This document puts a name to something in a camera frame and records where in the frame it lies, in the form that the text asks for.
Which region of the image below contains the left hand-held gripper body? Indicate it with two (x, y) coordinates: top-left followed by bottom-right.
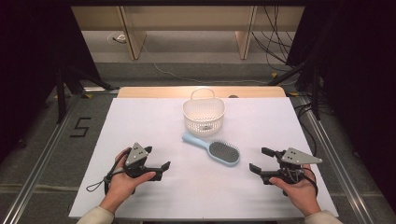
(123, 142), (150, 179)

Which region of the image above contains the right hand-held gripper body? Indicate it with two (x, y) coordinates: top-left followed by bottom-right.
(274, 147), (323, 185)

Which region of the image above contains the light blue hairbrush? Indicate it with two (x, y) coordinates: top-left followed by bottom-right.
(181, 132), (241, 168)

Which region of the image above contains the white plastic basket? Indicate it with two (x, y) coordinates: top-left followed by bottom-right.
(182, 88), (226, 137)

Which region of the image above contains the person's left hand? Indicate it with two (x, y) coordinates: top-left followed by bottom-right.
(99, 147), (157, 214)

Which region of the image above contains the person's right hand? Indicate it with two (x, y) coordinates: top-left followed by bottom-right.
(269, 169), (321, 217)

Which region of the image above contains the black metal stand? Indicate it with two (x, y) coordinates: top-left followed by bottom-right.
(55, 63), (120, 124)
(267, 60), (322, 121)

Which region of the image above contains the black curtain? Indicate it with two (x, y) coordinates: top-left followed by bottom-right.
(0, 0), (102, 160)
(286, 0), (396, 214)

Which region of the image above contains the round floor socket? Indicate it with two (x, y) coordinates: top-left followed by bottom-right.
(106, 31), (128, 45)

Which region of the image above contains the beige wooden desk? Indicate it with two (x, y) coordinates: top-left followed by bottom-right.
(71, 6), (305, 61)

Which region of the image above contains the black floor cable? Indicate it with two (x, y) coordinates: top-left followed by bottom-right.
(293, 102), (318, 157)

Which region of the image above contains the black wrist strap cord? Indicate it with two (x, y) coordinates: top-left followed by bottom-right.
(303, 167), (319, 198)
(86, 148), (132, 196)

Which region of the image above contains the white floor cable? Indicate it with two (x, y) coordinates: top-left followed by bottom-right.
(141, 45), (270, 86)

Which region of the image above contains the bundle of black cables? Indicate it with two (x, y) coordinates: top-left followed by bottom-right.
(251, 6), (300, 71)

